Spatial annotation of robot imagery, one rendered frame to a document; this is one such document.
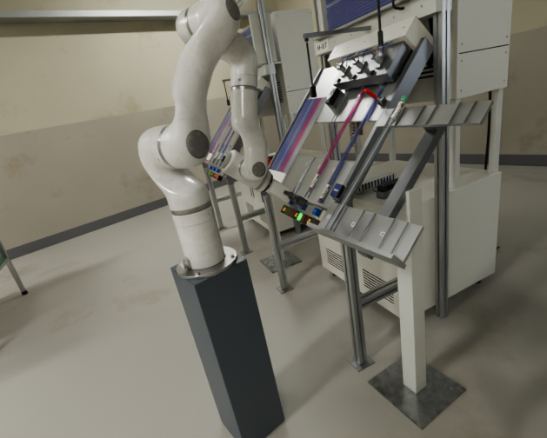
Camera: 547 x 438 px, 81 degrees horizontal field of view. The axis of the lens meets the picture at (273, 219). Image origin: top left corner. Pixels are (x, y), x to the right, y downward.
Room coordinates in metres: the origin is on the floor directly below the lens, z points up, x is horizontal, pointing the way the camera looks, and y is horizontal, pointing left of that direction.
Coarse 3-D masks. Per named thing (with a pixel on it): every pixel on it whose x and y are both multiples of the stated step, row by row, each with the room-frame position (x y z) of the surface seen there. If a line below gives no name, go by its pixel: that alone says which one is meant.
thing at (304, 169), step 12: (300, 156) 1.56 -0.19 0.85; (312, 156) 1.46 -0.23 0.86; (300, 168) 1.49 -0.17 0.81; (312, 168) 1.40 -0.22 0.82; (324, 168) 1.32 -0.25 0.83; (348, 168) 1.19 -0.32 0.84; (288, 180) 1.52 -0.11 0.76; (300, 180) 1.43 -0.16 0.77; (312, 180) 1.35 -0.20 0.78; (324, 180) 1.27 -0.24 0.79; (336, 180) 1.21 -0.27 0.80; (300, 192) 1.37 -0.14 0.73; (312, 192) 1.29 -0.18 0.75; (324, 204) 1.18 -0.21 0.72
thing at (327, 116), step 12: (324, 72) 1.87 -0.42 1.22; (336, 72) 1.75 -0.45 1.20; (324, 84) 1.78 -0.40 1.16; (372, 84) 1.40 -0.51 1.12; (396, 84) 1.26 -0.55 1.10; (348, 96) 1.51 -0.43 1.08; (324, 108) 1.63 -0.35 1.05; (336, 108) 1.54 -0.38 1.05; (348, 108) 1.45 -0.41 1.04; (360, 108) 1.37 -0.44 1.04; (324, 120) 1.56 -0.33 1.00; (336, 120) 1.48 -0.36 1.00; (360, 120) 1.32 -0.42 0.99; (372, 120) 1.25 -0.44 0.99
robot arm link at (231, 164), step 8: (232, 152) 1.07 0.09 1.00; (224, 160) 1.09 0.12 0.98; (232, 160) 1.04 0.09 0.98; (240, 160) 1.05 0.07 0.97; (224, 168) 1.05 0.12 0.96; (232, 168) 1.04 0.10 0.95; (232, 176) 1.06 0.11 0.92; (240, 176) 1.04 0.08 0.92; (248, 184) 1.08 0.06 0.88; (256, 184) 1.07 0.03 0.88
